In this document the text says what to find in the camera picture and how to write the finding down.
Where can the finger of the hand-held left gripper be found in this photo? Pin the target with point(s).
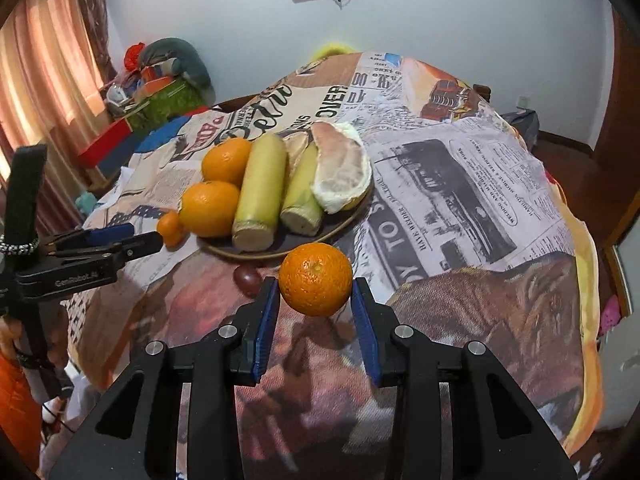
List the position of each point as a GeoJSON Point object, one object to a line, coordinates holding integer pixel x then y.
{"type": "Point", "coordinates": [142, 246]}
{"type": "Point", "coordinates": [110, 233]}

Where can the yellow-green sugarcane piece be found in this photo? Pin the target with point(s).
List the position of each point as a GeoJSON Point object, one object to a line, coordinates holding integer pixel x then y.
{"type": "Point", "coordinates": [260, 192]}
{"type": "Point", "coordinates": [301, 197]}

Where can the teal cloth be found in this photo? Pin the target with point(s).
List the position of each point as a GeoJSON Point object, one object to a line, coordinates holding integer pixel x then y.
{"type": "Point", "coordinates": [86, 202]}

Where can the small tangerine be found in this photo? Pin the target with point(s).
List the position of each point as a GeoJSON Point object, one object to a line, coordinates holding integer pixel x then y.
{"type": "Point", "coordinates": [171, 228]}
{"type": "Point", "coordinates": [315, 280]}

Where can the pink slipper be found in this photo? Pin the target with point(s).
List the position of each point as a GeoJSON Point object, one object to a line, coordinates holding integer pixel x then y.
{"type": "Point", "coordinates": [609, 314]}

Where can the large orange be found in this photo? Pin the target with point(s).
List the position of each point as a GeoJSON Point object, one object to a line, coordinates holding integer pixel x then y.
{"type": "Point", "coordinates": [227, 160]}
{"type": "Point", "coordinates": [210, 209]}

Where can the brown patterned curtain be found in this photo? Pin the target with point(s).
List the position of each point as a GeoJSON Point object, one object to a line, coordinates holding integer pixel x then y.
{"type": "Point", "coordinates": [95, 15]}

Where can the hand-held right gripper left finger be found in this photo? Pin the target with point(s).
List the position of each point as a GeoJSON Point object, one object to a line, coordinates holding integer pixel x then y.
{"type": "Point", "coordinates": [265, 332]}

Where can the dark wooden bed post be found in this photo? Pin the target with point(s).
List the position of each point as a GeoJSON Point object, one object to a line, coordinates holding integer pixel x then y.
{"type": "Point", "coordinates": [482, 92]}

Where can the dark grey plate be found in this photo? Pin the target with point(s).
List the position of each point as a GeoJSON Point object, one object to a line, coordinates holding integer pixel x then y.
{"type": "Point", "coordinates": [342, 225]}

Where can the white wall socket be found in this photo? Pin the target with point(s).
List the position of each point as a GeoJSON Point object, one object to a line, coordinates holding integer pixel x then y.
{"type": "Point", "coordinates": [523, 100]}

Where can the newspaper print blanket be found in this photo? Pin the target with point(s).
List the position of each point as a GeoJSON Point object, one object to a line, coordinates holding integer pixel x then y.
{"type": "Point", "coordinates": [450, 185]}

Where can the brown wooden door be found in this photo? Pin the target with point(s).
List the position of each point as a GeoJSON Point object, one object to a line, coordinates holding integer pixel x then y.
{"type": "Point", "coordinates": [620, 85]}

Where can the red box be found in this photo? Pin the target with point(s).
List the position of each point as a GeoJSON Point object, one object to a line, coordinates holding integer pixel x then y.
{"type": "Point", "coordinates": [105, 142]}

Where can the orange pink curtain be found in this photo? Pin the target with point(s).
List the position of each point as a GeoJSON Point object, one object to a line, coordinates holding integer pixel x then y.
{"type": "Point", "coordinates": [45, 70]}

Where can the grey bag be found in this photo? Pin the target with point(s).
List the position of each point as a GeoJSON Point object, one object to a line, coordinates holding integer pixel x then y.
{"type": "Point", "coordinates": [522, 127]}

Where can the white heart print wardrobe door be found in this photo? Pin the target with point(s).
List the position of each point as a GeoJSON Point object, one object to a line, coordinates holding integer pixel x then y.
{"type": "Point", "coordinates": [622, 340]}

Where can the yellow foam tube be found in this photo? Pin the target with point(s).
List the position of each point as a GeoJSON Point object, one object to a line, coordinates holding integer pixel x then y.
{"type": "Point", "coordinates": [335, 49]}

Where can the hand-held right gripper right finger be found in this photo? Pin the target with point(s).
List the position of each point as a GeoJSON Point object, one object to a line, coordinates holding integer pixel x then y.
{"type": "Point", "coordinates": [367, 335]}

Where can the red plastic bag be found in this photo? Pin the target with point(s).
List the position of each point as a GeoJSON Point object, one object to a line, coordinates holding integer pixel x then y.
{"type": "Point", "coordinates": [134, 55]}

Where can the peeled pomelo segment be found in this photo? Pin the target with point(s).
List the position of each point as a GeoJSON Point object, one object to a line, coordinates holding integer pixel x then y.
{"type": "Point", "coordinates": [296, 146]}
{"type": "Point", "coordinates": [342, 167]}

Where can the green storage box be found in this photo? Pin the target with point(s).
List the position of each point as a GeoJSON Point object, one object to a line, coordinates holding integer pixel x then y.
{"type": "Point", "coordinates": [170, 102]}

